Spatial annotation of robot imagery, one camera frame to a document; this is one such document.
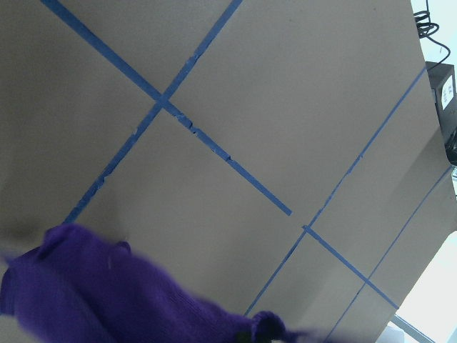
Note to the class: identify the purple cloth towel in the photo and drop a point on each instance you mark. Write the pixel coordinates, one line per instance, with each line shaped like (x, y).
(77, 287)

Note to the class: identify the black power box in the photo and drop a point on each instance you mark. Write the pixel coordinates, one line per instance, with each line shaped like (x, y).
(442, 79)

